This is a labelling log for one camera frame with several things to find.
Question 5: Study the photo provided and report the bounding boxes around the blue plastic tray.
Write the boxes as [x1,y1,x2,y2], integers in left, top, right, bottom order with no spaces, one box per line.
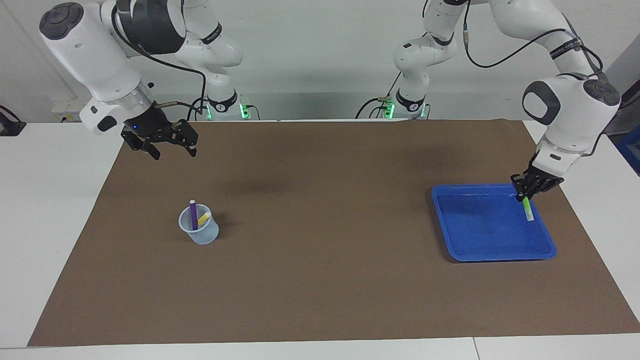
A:
[431,183,557,263]

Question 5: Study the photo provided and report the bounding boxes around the white power strip box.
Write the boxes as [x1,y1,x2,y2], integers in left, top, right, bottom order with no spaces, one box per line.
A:
[51,97,96,122]

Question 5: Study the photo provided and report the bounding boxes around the blue storage box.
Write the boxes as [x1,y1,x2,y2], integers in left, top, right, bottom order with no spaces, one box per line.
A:
[616,125,640,176]

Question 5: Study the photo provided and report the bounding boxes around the black stand with pole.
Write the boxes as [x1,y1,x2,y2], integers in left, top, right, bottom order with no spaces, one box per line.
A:
[602,92,640,134]

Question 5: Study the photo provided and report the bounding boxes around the clear plastic cup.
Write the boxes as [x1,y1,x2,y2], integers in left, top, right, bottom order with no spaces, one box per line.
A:
[178,205,220,246]

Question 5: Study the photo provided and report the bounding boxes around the black clamp base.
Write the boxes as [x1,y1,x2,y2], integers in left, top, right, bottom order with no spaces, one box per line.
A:
[0,105,27,137]

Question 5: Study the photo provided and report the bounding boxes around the brown table mat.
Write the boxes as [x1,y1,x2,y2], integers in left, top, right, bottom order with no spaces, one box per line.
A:
[27,119,640,347]

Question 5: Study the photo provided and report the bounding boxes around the black base cable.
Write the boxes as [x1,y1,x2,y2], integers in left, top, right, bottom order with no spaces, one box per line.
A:
[355,97,396,120]
[186,97,211,122]

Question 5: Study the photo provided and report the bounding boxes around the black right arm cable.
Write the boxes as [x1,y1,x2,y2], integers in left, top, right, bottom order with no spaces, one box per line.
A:
[112,5,208,123]

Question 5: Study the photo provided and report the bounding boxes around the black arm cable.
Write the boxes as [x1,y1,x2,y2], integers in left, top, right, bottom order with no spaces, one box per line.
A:
[462,0,606,81]
[112,5,208,123]

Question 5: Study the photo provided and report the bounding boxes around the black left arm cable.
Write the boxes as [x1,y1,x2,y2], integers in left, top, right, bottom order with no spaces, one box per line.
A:
[462,0,606,81]

